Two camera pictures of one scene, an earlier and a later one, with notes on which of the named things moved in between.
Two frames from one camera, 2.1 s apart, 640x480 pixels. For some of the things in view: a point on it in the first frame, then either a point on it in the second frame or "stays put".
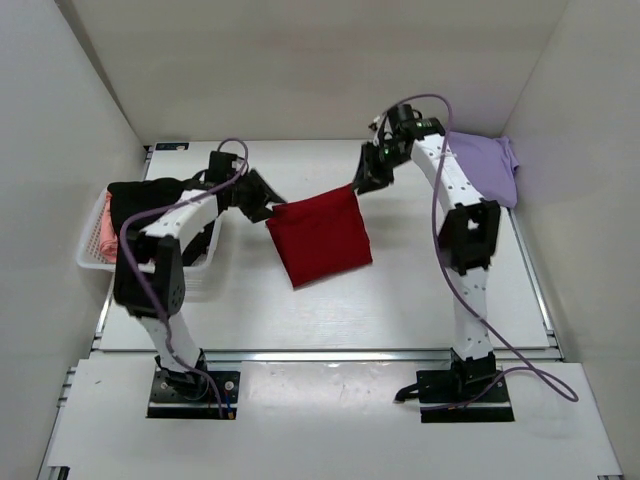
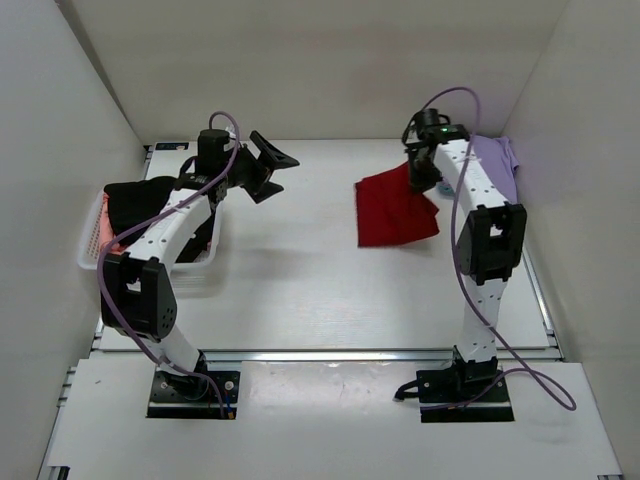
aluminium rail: [326, 356] stays put
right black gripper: [369, 176] to [417, 182]
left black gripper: [262, 192] to [273, 157]
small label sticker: [171, 145] stays put
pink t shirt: [108, 236] stays put
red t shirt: [320, 236] to [390, 211]
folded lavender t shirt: [490, 164] stays put
